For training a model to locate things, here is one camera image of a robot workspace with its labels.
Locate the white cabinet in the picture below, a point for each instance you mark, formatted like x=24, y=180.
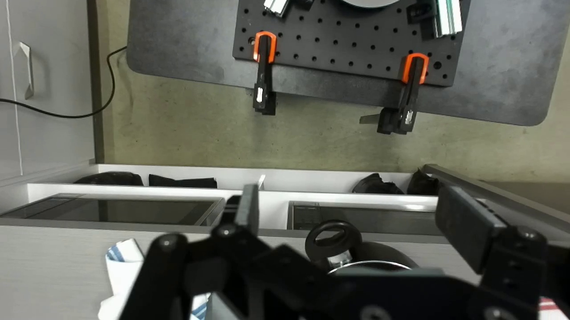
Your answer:
x=54, y=117

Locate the black perforated breadboard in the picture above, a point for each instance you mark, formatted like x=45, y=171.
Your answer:
x=345, y=41

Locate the black standing panel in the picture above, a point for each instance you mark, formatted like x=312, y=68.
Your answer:
x=457, y=178

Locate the orange and black clamp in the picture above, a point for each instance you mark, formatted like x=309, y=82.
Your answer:
x=410, y=94
x=264, y=71

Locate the black fabric bundle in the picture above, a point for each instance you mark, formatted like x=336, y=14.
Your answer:
x=421, y=181
x=109, y=178
x=181, y=181
x=377, y=185

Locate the glass lid with black knob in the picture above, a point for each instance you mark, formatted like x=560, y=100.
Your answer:
x=332, y=240

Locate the white towel with red stripes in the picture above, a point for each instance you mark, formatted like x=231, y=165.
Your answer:
x=549, y=306

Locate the grey counter unit with shelves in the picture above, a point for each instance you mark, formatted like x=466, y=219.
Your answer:
x=60, y=254

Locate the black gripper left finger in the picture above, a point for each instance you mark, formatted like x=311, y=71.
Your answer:
x=202, y=277

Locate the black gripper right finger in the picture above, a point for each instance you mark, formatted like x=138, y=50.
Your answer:
x=510, y=267

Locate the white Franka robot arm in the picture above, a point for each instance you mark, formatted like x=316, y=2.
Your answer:
x=371, y=2

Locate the aluminium rail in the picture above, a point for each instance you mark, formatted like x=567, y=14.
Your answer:
x=448, y=14
x=279, y=5

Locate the white cloth with blue stripes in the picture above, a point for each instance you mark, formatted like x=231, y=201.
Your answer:
x=125, y=268

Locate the black robot table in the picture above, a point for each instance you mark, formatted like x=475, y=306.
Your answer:
x=510, y=64

